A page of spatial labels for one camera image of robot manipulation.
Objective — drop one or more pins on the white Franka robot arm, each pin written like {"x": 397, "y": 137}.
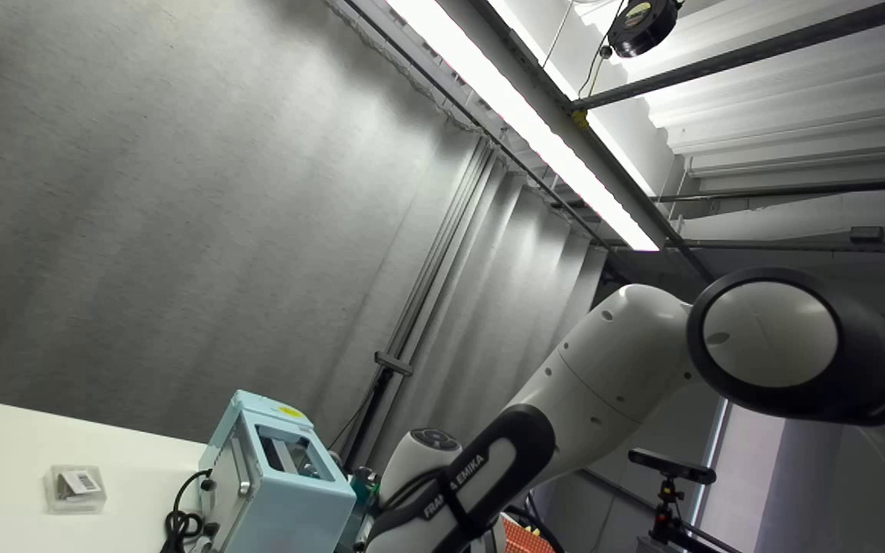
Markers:
{"x": 607, "y": 369}

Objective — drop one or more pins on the grey vertical pole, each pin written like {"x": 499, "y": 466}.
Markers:
{"x": 393, "y": 363}

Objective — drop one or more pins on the long ceiling light strip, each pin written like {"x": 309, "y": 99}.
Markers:
{"x": 523, "y": 117}

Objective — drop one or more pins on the light blue toaster oven appliance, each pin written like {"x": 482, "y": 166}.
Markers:
{"x": 278, "y": 493}

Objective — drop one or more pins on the red orange object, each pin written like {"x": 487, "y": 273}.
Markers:
{"x": 520, "y": 540}

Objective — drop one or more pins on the grey fabric curtain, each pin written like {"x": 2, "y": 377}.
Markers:
{"x": 156, "y": 203}

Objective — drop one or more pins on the round black ceiling device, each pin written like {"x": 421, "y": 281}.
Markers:
{"x": 644, "y": 23}

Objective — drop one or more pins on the black ceiling beam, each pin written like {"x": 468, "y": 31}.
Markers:
{"x": 751, "y": 51}
{"x": 801, "y": 191}

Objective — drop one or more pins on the small grey label plate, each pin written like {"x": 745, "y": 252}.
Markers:
{"x": 75, "y": 483}

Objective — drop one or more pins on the black stereo camera on tripod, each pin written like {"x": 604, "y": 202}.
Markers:
{"x": 672, "y": 468}

